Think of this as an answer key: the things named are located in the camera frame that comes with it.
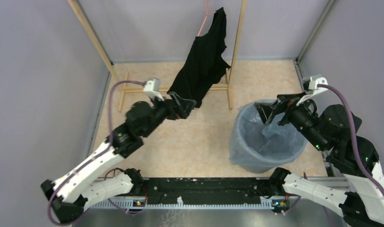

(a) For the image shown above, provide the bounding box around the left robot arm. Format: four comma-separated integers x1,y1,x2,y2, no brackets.
40,92,196,226

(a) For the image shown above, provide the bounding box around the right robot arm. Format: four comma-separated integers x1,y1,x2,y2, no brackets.
254,94,384,227

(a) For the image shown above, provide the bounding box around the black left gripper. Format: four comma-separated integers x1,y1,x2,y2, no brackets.
142,91,197,138

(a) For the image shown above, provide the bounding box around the grey plastic trash bin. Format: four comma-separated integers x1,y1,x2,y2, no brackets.
229,99,308,175

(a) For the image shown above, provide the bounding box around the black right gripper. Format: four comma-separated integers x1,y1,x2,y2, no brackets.
252,90,326,151

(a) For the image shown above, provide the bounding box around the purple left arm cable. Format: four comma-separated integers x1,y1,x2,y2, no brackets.
46,80,147,227

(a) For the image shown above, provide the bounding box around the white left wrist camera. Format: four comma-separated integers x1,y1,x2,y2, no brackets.
143,78,164,101

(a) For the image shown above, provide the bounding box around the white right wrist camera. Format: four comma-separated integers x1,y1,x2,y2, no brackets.
296,74,328,106

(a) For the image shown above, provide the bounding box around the black t-shirt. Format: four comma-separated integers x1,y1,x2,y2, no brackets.
167,7,230,108

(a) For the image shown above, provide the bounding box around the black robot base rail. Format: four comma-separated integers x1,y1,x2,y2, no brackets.
114,177,301,206

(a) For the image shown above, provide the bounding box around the light blue trash bag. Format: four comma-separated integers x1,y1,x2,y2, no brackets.
229,99,308,166

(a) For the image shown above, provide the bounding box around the wooden clothes rack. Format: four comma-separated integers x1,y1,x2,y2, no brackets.
68,0,248,112

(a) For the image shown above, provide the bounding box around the pink clothes hanger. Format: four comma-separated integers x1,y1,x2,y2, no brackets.
196,0,216,37

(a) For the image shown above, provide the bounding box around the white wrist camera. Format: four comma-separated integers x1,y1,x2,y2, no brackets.
296,74,328,106
143,78,164,101

